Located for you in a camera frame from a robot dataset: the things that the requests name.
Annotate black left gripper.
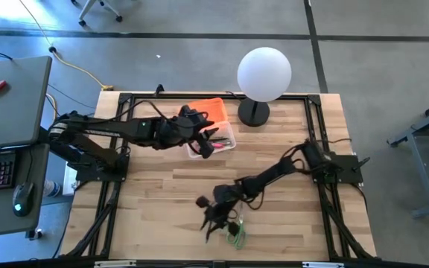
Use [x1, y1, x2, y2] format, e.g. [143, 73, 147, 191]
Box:
[160, 104, 220, 159]

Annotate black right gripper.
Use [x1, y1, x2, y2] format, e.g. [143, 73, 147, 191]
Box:
[196, 184, 244, 243]

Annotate orange-lidded clear pencil box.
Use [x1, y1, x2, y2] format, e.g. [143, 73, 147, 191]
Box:
[177, 97, 238, 159]

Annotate green-handled scissors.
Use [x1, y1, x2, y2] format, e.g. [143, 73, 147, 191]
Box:
[225, 211, 248, 251]

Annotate white globe lamp black base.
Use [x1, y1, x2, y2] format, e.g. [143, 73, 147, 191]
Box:
[236, 46, 293, 128]

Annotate office chair base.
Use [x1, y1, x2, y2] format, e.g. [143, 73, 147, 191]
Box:
[71, 0, 124, 28]

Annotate black computer mouse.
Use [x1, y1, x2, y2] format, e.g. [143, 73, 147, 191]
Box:
[12, 181, 35, 218]

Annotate blue-grey metal table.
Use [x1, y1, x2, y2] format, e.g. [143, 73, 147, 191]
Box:
[387, 92, 429, 219]

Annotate black aluminium table frame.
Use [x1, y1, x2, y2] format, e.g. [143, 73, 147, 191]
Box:
[60, 92, 378, 262]

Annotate black floor cable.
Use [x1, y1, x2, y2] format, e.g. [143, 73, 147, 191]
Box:
[46, 83, 97, 112]

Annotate yellow floor cable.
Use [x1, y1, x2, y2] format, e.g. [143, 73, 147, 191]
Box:
[19, 0, 115, 92]

